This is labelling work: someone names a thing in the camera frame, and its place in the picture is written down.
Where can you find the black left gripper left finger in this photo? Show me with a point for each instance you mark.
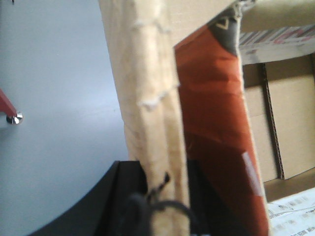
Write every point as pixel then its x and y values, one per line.
pixel 95 212

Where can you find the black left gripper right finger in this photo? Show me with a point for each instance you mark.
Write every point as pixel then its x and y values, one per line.
pixel 213 217

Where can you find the white printed label paper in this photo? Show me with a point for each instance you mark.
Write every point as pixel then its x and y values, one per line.
pixel 293 215

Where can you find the orange printed cardboard box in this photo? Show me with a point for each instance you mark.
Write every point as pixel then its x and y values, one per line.
pixel 184 94

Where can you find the red metal leg with foot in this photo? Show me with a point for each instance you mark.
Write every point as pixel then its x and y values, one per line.
pixel 13 117

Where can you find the barcode label sheet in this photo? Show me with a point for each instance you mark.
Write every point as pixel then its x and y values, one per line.
pixel 276 44

